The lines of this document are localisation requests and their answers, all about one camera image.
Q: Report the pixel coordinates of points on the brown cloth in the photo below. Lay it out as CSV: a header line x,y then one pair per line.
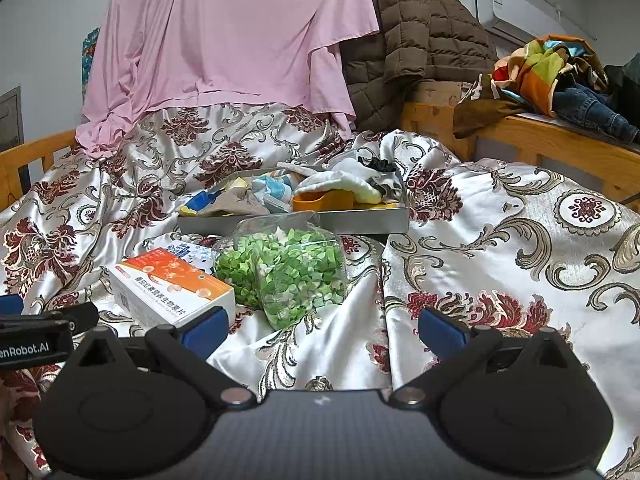
x,y
485,115

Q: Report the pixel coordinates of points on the white air conditioner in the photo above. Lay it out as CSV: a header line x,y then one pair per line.
x,y
510,10

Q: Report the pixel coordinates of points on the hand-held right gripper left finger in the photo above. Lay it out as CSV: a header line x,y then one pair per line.
x,y
205,332

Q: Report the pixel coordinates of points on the blue jeans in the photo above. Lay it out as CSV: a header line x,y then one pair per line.
x,y
595,110

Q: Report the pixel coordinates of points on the cardboard box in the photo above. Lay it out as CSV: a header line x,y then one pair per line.
x,y
442,92

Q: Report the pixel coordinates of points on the pink bed sheet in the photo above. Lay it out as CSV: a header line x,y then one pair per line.
x,y
215,35

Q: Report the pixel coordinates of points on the black sock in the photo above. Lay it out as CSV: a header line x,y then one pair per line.
x,y
380,166

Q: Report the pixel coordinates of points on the colourful patchwork cloth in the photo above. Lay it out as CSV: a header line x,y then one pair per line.
x,y
540,70

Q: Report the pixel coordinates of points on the yellow and blue cloth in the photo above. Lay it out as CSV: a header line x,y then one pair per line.
x,y
200,202

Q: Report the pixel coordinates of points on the orange plastic cup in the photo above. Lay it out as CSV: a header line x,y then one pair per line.
x,y
320,202

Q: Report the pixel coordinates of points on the brown quilted jacket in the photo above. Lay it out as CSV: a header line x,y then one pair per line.
x,y
425,25

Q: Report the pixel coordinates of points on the blue and white packet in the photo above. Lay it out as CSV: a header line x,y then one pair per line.
x,y
197,255

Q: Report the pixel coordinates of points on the metal tray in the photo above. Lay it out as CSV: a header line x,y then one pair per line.
x,y
370,220

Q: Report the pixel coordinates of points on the colourful wall poster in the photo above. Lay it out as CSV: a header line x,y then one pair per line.
x,y
91,55

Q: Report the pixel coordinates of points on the bag of green pieces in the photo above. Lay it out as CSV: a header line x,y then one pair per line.
x,y
285,270

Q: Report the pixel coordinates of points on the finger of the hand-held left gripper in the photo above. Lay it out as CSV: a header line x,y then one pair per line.
x,y
80,316
11,305

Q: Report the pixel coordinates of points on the grey wall panel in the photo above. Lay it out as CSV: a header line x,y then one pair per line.
x,y
10,120

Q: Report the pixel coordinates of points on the orange and white box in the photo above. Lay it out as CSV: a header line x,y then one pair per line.
x,y
170,285

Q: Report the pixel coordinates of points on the white fluffy cloth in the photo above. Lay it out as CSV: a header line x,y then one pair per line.
x,y
345,182

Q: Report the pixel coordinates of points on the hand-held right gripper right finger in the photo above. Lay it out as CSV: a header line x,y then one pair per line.
x,y
442,332

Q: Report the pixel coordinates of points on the floral satin blanket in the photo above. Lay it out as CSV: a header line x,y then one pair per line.
x,y
500,240

